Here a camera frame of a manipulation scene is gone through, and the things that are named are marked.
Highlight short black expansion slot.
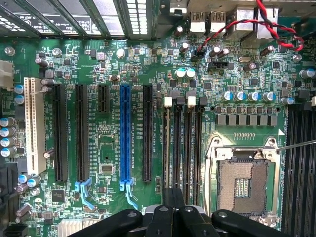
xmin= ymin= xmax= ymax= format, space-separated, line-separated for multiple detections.
xmin=97 ymin=84 xmax=111 ymax=114

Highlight green Dell motherboard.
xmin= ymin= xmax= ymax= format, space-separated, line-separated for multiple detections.
xmin=0 ymin=34 xmax=316 ymax=237

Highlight silver CPU socket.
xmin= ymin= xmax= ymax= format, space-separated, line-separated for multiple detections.
xmin=204 ymin=138 xmax=282 ymax=228

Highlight open grey PC case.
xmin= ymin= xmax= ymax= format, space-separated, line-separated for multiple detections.
xmin=0 ymin=0 xmax=316 ymax=42

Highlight silver USB port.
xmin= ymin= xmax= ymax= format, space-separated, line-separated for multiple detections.
xmin=209 ymin=11 xmax=227 ymax=35
xmin=189 ymin=11 xmax=207 ymax=35

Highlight silver port block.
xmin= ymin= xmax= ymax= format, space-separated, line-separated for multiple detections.
xmin=255 ymin=6 xmax=280 ymax=40
xmin=226 ymin=6 xmax=257 ymax=40

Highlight RAM slot black latches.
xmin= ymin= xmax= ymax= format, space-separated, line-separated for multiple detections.
xmin=297 ymin=101 xmax=310 ymax=234
xmin=173 ymin=96 xmax=186 ymax=191

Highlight white expansion slot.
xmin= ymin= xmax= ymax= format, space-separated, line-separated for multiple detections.
xmin=23 ymin=76 xmax=47 ymax=176

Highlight thin steel locking lever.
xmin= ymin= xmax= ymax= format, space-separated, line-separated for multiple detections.
xmin=276 ymin=139 xmax=316 ymax=152

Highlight long black expansion slot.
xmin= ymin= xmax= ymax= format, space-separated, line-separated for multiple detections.
xmin=142 ymin=84 xmax=154 ymax=183
xmin=51 ymin=83 xmax=69 ymax=183
xmin=75 ymin=83 xmax=90 ymax=183

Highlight long blue expansion slot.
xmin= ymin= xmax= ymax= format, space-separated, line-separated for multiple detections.
xmin=119 ymin=83 xmax=133 ymax=185

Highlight light blue slot clip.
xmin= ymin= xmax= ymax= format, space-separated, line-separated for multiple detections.
xmin=119 ymin=177 xmax=139 ymax=211
xmin=74 ymin=177 xmax=99 ymax=213

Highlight silver finned heatsink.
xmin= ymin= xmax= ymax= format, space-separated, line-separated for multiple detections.
xmin=58 ymin=218 xmax=104 ymax=237

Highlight white power connector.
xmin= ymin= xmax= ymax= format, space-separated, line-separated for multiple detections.
xmin=0 ymin=59 xmax=14 ymax=91

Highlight red black twisted wire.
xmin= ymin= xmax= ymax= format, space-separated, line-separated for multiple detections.
xmin=197 ymin=0 xmax=306 ymax=54

